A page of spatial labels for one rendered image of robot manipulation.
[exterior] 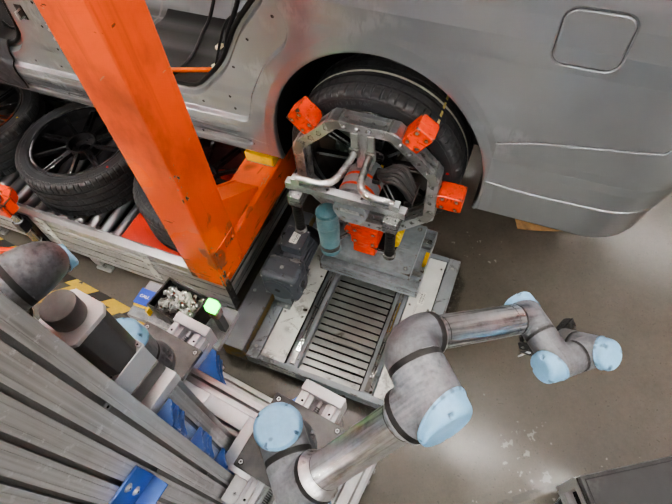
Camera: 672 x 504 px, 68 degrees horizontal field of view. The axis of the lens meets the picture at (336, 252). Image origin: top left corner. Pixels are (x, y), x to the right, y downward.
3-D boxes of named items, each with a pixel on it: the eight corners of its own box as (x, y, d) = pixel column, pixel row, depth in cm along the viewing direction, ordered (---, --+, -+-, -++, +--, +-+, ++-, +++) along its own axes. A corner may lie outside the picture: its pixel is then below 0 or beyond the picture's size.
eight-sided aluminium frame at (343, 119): (433, 233, 201) (451, 131, 155) (428, 246, 197) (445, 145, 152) (309, 199, 214) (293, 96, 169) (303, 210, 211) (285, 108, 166)
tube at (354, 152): (360, 156, 172) (359, 133, 163) (339, 197, 162) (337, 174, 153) (313, 144, 176) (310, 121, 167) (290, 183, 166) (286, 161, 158)
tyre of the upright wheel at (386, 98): (291, 122, 218) (411, 204, 232) (267, 160, 207) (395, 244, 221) (362, 11, 163) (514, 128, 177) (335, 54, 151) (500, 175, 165)
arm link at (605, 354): (594, 344, 112) (623, 334, 114) (558, 335, 122) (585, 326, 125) (600, 378, 112) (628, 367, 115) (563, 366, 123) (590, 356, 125)
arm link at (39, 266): (44, 220, 97) (56, 237, 141) (-10, 256, 93) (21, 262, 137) (86, 266, 100) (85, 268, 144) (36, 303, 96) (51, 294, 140)
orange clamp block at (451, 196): (440, 192, 182) (465, 198, 179) (434, 208, 178) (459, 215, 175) (442, 179, 176) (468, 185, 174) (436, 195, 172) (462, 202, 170)
